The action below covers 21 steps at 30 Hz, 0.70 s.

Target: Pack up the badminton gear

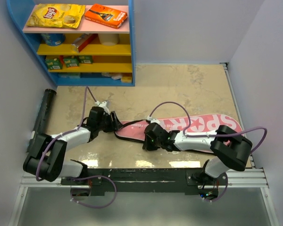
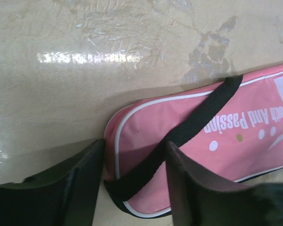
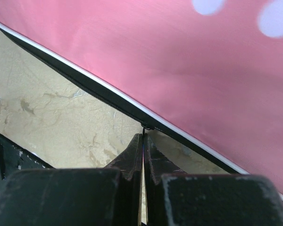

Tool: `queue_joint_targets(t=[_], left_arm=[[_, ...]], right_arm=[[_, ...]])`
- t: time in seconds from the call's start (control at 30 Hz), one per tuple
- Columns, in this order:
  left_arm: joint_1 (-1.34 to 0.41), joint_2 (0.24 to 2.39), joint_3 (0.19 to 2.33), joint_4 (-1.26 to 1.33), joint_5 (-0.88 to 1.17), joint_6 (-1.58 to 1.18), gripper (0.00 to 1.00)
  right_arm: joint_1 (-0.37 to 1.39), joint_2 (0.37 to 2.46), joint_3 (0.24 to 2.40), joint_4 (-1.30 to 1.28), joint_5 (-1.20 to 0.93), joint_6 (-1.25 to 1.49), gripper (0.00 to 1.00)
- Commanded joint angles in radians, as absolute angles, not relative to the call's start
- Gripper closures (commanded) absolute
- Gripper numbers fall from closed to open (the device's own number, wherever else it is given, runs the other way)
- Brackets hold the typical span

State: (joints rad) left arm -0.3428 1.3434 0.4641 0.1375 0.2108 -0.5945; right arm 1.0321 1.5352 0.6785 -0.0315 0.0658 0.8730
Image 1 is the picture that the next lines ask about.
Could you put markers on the orange razor box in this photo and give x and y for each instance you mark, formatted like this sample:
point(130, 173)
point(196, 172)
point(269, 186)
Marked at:
point(107, 16)

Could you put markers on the red foil snack box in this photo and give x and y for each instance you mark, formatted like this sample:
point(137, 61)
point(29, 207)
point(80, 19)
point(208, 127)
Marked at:
point(82, 41)

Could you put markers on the green carton middle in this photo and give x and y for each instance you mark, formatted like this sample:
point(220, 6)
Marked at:
point(71, 61)

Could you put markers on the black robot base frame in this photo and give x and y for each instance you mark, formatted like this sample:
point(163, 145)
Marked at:
point(163, 180)

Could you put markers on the green carton right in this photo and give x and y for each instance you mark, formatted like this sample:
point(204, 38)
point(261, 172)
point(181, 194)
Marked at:
point(85, 59)

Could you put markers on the black shuttlecock tube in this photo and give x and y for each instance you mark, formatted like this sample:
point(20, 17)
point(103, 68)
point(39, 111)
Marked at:
point(43, 116)

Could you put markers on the yellow Lays chips bag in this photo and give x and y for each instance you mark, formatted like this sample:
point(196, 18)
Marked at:
point(56, 15)

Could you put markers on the purple cable base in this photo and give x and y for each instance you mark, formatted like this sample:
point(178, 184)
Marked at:
point(214, 195)
point(73, 199)

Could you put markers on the green carton left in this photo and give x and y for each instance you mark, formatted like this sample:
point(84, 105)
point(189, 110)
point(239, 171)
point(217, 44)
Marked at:
point(53, 63)

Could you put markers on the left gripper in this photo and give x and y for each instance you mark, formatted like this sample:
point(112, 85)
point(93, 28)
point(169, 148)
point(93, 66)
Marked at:
point(115, 125)

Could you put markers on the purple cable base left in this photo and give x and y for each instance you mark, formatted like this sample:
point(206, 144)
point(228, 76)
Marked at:
point(73, 199)

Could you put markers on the blue snack canister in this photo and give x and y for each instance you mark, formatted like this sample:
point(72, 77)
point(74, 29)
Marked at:
point(53, 39)

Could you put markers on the green carton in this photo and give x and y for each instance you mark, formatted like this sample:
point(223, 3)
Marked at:
point(53, 63)
point(85, 59)
point(71, 61)

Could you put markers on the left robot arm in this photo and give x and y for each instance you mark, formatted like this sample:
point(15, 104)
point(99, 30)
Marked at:
point(46, 159)

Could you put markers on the pink racket cover bag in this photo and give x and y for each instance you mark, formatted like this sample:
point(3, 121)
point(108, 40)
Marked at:
point(134, 131)

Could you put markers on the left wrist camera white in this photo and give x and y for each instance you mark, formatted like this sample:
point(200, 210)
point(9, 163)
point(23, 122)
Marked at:
point(104, 104)

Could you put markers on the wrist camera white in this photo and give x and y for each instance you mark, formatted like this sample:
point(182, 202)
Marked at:
point(104, 104)
point(150, 120)

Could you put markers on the cream paper cup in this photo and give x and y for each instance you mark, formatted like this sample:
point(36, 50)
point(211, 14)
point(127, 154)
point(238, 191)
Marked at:
point(108, 39)

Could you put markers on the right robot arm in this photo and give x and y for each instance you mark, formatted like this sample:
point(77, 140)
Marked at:
point(231, 149)

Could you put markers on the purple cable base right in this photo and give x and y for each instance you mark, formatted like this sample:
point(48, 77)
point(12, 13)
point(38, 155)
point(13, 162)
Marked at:
point(214, 195)

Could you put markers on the blue shelf unit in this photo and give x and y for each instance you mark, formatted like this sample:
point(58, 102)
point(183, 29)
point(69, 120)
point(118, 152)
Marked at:
point(119, 58)

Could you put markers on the crumpled white wrapper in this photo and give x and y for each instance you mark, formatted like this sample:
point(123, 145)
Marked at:
point(114, 76)

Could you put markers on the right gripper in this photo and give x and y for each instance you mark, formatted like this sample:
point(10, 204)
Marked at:
point(146, 146)

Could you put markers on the yellow sponge bottom shelf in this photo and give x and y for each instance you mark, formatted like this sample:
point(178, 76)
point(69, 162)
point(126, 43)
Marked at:
point(127, 78)

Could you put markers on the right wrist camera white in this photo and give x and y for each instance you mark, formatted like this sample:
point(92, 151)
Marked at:
point(150, 120)

